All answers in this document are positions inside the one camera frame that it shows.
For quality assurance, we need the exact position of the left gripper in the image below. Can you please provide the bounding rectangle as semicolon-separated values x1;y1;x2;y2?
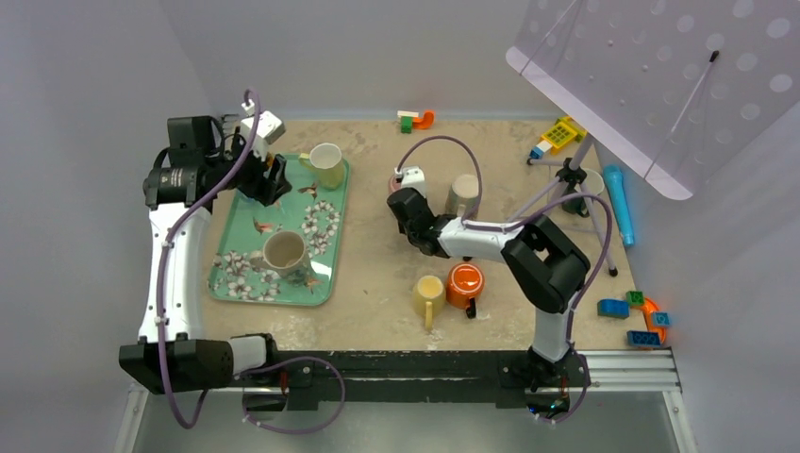
205;126;291;205

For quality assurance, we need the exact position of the beige floral mug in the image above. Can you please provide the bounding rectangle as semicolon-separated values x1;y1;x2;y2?
444;174;478;220

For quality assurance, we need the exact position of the light green mug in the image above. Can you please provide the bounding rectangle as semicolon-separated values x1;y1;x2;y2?
298;143;345;191

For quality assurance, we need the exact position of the tan floral mug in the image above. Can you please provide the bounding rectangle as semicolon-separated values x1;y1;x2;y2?
248;230;313;285

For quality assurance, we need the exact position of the pink mug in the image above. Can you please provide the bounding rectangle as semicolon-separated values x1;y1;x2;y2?
388;175;403;194

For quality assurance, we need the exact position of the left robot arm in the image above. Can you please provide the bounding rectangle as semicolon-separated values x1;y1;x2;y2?
118;110;292;394

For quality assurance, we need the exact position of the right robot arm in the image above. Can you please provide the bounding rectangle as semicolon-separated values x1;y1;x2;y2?
387;188;590;385

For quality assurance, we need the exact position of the yellow mug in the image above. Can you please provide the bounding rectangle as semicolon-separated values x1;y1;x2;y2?
412;275;446;332

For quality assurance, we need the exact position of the orange mug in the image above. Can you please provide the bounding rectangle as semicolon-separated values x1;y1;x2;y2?
445;262;486;319

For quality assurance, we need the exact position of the green floral tray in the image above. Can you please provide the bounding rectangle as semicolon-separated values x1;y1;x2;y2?
208;155;349;307

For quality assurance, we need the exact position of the orange green block toy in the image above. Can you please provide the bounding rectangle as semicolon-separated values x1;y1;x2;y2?
397;110;435;134

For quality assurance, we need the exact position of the tripod stand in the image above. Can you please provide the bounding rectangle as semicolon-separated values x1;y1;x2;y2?
506;134;618;277

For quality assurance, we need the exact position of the blue cylinder toy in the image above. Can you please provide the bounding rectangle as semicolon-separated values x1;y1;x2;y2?
603;165;635;247

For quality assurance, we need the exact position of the green brick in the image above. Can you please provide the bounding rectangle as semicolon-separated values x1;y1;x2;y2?
625;291;646;308

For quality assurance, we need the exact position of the dark blue brick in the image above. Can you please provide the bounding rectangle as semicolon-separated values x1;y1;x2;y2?
626;330;663;349

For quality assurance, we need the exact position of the cyan brick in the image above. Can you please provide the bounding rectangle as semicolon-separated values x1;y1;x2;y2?
650;311;672;328

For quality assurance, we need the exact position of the perforated white panel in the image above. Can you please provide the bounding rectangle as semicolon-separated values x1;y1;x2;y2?
506;0;799;200

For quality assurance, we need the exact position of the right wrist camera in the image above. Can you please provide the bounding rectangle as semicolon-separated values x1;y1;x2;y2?
394;165;427;197

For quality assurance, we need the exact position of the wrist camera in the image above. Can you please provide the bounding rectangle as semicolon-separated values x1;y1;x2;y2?
241;110;286;162
394;165;427;197

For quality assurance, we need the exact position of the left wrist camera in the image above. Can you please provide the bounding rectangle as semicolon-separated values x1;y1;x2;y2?
241;110;286;162

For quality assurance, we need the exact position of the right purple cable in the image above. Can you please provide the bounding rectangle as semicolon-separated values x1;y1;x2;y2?
395;135;617;427

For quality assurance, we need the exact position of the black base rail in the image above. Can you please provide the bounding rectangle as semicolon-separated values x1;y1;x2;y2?
234;350;591;413

